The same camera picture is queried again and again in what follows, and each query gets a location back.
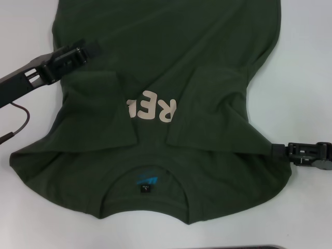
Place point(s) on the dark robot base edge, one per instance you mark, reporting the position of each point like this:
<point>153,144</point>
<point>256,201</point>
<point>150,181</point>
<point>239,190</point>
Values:
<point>223,247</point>

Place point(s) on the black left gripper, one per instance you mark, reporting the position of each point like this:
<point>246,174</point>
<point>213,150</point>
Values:
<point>23,79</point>

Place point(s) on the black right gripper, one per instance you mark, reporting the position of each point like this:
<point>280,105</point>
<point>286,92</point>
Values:
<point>308,154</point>

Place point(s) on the dark green printed t-shirt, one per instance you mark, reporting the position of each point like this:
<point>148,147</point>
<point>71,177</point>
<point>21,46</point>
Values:
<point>166,39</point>

